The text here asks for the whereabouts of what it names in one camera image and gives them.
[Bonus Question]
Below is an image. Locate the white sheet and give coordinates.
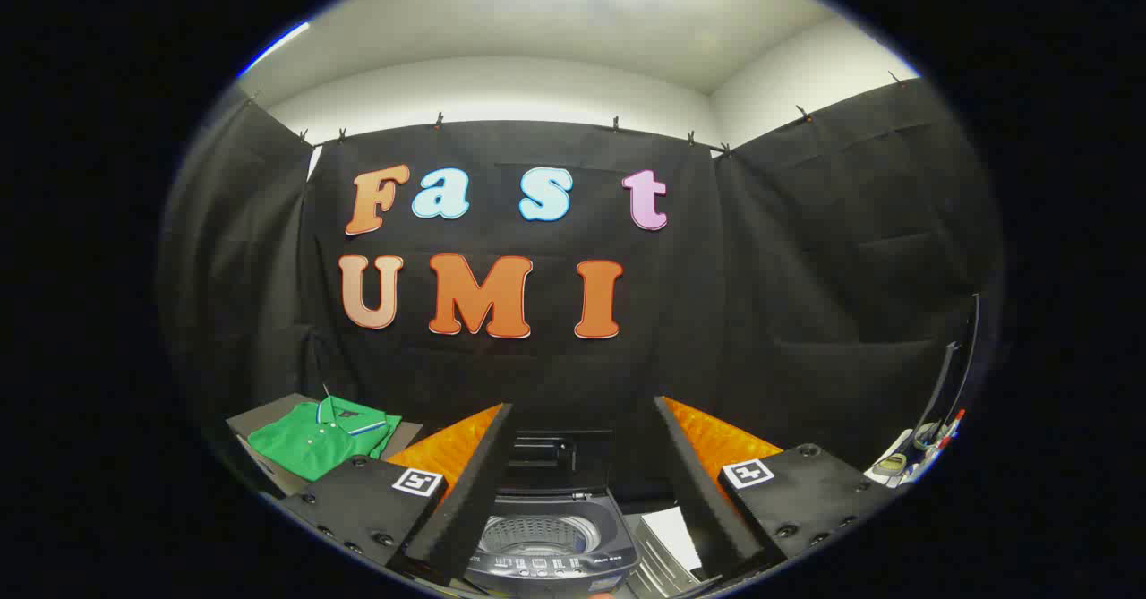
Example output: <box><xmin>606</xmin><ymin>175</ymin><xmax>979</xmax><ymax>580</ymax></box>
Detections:
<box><xmin>627</xmin><ymin>507</ymin><xmax>708</xmax><ymax>595</ymax></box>

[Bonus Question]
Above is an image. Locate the dark glass washing machine lid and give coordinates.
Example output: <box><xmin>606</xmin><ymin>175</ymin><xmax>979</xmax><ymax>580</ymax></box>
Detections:
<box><xmin>509</xmin><ymin>429</ymin><xmax>617</xmax><ymax>495</ymax></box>

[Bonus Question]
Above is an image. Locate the green polo shirt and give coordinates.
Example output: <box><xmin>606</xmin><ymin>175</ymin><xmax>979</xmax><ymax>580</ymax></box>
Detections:
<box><xmin>247</xmin><ymin>396</ymin><xmax>402</xmax><ymax>482</ymax></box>

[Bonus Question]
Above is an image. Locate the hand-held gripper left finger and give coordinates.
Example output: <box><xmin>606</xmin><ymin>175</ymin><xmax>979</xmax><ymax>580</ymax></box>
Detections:
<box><xmin>276</xmin><ymin>402</ymin><xmax>516</xmax><ymax>586</ymax></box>

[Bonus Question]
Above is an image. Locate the grey washing machine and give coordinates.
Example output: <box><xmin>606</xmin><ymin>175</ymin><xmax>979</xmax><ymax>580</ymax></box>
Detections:
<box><xmin>464</xmin><ymin>429</ymin><xmax>642</xmax><ymax>596</ymax></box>

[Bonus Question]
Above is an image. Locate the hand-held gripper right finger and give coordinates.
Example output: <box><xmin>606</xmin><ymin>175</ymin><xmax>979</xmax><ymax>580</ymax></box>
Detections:
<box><xmin>654</xmin><ymin>395</ymin><xmax>899</xmax><ymax>582</ymax></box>

